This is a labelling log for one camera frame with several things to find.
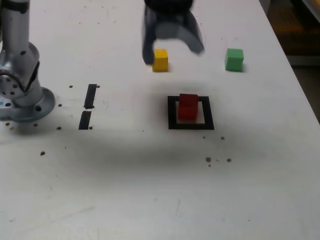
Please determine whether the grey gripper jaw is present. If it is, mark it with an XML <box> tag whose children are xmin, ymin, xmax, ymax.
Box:
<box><xmin>154</xmin><ymin>11</ymin><xmax>206</xmax><ymax>56</ymax></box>
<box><xmin>141</xmin><ymin>8</ymin><xmax>158</xmax><ymax>66</ymax></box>

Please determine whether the green cube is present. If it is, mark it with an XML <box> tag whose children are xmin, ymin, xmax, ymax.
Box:
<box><xmin>224</xmin><ymin>48</ymin><xmax>245</xmax><ymax>73</ymax></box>

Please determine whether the black tape strip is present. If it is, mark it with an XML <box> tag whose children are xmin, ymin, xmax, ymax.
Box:
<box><xmin>78</xmin><ymin>83</ymin><xmax>98</xmax><ymax>131</ymax></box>

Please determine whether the yellow cube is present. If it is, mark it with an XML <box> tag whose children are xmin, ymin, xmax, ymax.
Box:
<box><xmin>151</xmin><ymin>48</ymin><xmax>169</xmax><ymax>73</ymax></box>

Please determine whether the red cube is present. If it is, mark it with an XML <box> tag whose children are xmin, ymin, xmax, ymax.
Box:
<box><xmin>177</xmin><ymin>93</ymin><xmax>199</xmax><ymax>121</ymax></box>

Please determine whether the brown wooden background furniture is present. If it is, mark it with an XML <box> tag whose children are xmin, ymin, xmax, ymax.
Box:
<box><xmin>258</xmin><ymin>0</ymin><xmax>320</xmax><ymax>66</ymax></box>

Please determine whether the black tape square outline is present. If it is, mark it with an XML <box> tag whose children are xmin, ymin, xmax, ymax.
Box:
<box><xmin>167</xmin><ymin>95</ymin><xmax>215</xmax><ymax>131</ymax></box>

